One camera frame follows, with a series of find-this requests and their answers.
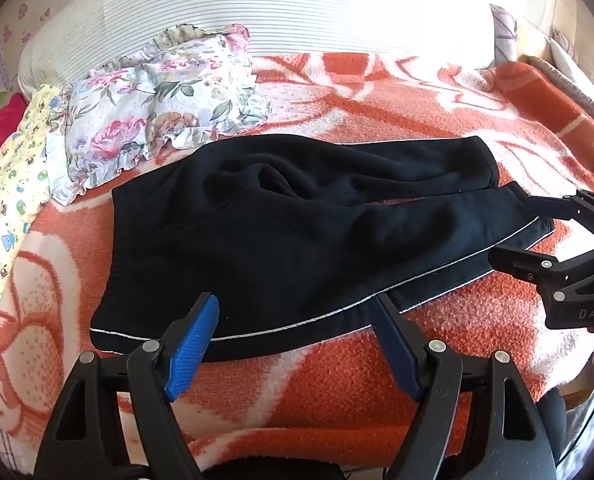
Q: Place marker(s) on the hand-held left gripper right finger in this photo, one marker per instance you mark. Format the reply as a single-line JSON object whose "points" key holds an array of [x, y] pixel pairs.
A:
{"points": [[396, 350]]}

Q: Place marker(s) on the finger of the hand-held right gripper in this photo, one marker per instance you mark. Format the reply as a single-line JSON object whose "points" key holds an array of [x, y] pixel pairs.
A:
{"points": [[552, 206], [519, 260]]}

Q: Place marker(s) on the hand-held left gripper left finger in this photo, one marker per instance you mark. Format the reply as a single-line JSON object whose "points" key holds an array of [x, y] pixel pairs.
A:
{"points": [[193, 345]]}

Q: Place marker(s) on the black pants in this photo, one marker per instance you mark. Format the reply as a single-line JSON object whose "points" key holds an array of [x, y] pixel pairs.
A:
{"points": [[287, 230]]}

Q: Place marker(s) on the grey striped pillow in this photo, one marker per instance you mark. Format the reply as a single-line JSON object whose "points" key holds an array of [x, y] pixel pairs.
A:
{"points": [[564, 57]]}

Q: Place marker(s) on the purple leaf print pillow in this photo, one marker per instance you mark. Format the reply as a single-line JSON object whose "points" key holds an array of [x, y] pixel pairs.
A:
{"points": [[504, 35]]}

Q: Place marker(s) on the orange and white blanket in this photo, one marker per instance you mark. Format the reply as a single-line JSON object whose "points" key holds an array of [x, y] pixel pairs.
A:
{"points": [[377, 100]]}

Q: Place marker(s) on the yellow animal print cloth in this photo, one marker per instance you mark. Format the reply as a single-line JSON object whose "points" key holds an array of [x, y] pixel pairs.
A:
{"points": [[7, 200]]}

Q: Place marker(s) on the floral ruffled pillow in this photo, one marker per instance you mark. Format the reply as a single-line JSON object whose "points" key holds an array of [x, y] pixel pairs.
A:
{"points": [[167, 95]]}

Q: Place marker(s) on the white striped cushion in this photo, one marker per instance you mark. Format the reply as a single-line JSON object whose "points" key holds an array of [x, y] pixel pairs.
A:
{"points": [[287, 5]]}

